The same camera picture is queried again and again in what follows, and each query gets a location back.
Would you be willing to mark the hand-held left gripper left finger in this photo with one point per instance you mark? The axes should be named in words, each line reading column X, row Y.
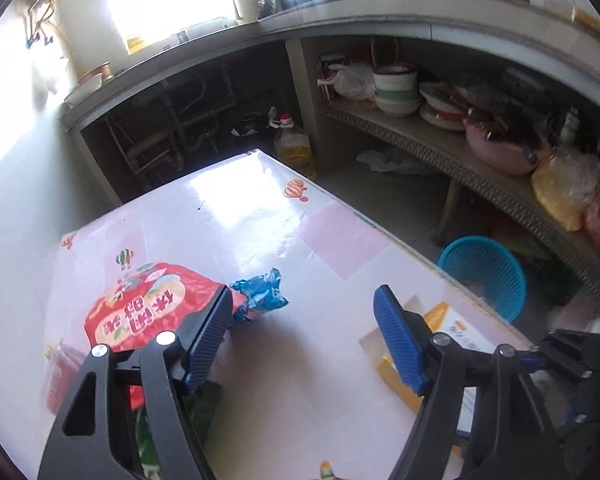
column 207, row 345

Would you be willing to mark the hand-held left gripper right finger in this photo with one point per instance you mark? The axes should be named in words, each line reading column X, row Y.
column 397, row 340

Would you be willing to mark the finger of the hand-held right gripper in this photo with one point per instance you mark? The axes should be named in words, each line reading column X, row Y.
column 572, row 352

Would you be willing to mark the yellow white box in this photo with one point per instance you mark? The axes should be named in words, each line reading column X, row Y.
column 450, row 325

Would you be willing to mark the green packet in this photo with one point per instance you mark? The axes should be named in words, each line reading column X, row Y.
column 202, row 410

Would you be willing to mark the blue wrapper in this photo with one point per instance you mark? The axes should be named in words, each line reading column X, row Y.
column 260, row 297

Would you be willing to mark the red snack bag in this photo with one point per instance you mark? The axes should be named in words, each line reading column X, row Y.
column 145, row 305

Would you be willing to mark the blue plastic mesh basket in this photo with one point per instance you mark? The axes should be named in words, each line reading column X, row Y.
column 490, row 275

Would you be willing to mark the translucent plastic wrapper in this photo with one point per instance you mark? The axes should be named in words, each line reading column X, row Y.
column 62, row 375

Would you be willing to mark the balloon print plastic tablecloth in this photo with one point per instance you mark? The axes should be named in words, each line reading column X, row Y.
column 260, row 240

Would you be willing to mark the yellow plastic bag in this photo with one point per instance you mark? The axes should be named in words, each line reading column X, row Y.
column 565, row 192

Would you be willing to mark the crumpled white floor bag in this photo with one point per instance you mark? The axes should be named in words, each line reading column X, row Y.
column 395, row 162

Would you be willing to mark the pink cooking pot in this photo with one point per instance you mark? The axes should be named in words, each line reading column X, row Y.
column 500, row 152

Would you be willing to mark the cooking oil bottle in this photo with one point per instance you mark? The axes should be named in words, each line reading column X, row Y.
column 295, row 150

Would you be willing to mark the white drain pipes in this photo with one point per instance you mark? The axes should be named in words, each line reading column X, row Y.
column 170, row 130

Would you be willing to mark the black bag under counter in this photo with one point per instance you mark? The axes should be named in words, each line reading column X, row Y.
column 245, row 125

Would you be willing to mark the stack of white plates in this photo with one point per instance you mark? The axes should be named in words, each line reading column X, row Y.
column 442, row 107

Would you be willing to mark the stack of white bowls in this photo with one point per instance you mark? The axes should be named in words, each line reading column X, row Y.
column 395, row 91

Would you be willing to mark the white plastic bag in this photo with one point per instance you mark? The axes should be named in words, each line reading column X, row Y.
column 350, row 81

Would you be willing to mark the white basin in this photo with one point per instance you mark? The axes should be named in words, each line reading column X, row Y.
column 82, row 91

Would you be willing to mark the copper pot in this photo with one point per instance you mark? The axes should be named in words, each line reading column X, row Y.
column 97, row 71

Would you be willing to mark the small yellow container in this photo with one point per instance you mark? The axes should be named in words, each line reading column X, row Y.
column 135, row 44

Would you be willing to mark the concrete kitchen counter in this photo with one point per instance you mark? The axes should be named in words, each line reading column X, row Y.
column 380, row 15

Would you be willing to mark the beige jug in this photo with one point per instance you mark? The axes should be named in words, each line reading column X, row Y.
column 245, row 6

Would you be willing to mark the wooden support post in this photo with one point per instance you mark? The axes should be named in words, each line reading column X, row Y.
column 451, row 210

